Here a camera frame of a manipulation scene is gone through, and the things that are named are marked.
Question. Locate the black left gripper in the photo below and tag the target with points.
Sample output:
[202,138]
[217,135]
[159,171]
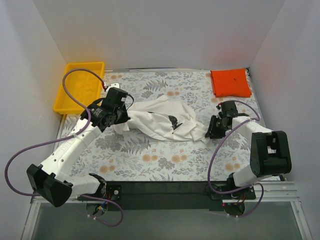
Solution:
[122,115]

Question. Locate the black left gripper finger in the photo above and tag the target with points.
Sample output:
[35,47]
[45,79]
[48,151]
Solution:
[213,131]
[220,131]

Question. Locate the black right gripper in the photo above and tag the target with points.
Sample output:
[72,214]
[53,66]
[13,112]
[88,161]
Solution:
[213,127]

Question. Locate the white t-shirt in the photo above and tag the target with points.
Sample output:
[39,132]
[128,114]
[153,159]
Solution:
[164,120]

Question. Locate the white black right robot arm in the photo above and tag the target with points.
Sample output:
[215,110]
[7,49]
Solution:
[269,149]

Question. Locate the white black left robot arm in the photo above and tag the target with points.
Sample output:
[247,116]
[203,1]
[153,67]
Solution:
[50,179]

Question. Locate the floral patterned table mat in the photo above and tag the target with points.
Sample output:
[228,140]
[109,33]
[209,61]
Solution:
[137,157]

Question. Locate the folded orange t-shirt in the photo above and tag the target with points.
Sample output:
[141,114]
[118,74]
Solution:
[232,82]

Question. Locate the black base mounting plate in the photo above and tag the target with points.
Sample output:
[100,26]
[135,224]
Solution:
[175,195]

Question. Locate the aluminium frame rail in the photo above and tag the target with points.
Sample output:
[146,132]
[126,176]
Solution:
[275,214]

